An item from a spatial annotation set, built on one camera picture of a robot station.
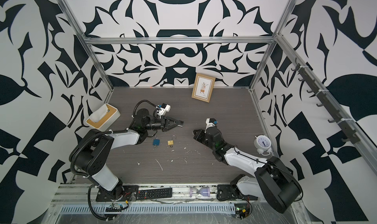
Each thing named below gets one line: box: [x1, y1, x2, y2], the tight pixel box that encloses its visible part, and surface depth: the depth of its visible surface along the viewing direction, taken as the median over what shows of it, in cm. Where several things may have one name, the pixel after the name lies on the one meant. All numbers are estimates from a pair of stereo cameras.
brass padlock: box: [167, 134, 177, 148], surface depth 93 cm
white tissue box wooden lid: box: [85, 103, 118, 130], surface depth 98 cm
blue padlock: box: [152, 138, 161, 146], surface depth 93 cm
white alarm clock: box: [253, 134, 272, 156], surface depth 90 cm
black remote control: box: [135, 187, 173, 201], surface depth 74 cm
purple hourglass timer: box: [189, 186, 211, 198], surface depth 75 cm
